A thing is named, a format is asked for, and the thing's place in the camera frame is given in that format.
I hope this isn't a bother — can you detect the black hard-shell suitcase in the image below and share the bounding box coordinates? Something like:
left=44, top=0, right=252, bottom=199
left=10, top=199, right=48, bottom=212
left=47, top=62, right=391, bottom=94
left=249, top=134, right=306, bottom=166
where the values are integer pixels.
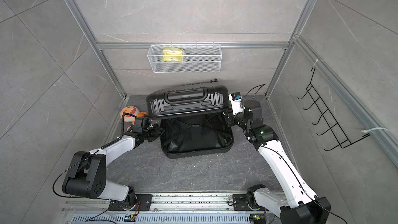
left=146, top=79, right=234, bottom=159

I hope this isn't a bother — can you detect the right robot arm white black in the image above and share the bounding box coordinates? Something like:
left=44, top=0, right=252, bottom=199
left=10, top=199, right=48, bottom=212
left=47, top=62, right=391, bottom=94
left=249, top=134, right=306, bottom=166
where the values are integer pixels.
left=228, top=92, right=332, bottom=224

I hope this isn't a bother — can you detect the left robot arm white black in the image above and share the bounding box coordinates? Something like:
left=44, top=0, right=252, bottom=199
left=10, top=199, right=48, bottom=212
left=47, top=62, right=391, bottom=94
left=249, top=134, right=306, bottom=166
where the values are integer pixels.
left=52, top=112, right=164, bottom=210

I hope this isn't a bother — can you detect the orange shark plush toy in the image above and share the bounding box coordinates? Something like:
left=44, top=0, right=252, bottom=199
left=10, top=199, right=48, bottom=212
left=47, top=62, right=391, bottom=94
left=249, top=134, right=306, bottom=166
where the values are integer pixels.
left=120, top=106, right=147, bottom=125

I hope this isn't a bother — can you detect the yellow green packet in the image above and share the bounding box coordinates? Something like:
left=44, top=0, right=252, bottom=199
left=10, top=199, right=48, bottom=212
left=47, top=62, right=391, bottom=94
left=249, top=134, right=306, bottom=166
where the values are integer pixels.
left=162, top=47, right=186, bottom=62

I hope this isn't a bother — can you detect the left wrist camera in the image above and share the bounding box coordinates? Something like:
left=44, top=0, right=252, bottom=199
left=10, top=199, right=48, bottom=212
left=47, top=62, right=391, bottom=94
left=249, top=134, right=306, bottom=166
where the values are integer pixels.
left=132, top=117, right=152, bottom=132

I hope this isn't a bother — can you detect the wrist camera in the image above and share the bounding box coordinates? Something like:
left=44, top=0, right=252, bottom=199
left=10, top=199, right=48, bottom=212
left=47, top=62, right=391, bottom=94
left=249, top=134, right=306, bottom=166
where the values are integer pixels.
left=132, top=117, right=152, bottom=132
left=229, top=92, right=244, bottom=115

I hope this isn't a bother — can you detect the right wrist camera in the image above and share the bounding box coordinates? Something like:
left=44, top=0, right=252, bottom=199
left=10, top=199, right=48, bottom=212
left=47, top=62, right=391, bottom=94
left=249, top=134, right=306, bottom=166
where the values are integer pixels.
left=229, top=92, right=244, bottom=115

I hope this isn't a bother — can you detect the white wire mesh basket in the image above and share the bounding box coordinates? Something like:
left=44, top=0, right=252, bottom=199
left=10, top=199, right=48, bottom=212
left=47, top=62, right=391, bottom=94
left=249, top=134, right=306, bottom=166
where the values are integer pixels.
left=147, top=44, right=222, bottom=73

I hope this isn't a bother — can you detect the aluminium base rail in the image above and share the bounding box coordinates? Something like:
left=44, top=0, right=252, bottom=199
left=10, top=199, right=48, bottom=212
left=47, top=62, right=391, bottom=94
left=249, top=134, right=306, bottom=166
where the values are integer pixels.
left=60, top=189, right=289, bottom=219

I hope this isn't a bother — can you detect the black wire hook rack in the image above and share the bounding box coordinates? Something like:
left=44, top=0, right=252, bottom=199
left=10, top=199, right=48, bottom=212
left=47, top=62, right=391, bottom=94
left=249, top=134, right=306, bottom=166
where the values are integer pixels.
left=297, top=67, right=371, bottom=151

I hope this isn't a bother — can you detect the white perforated cable tray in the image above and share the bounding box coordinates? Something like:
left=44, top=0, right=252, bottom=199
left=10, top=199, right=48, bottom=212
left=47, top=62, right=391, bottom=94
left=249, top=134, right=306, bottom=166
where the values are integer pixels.
left=68, top=213, right=251, bottom=224

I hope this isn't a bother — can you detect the aluminium frame profile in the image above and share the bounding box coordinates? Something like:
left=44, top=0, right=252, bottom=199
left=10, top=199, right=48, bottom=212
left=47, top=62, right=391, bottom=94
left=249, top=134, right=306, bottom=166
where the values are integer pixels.
left=64, top=0, right=398, bottom=164

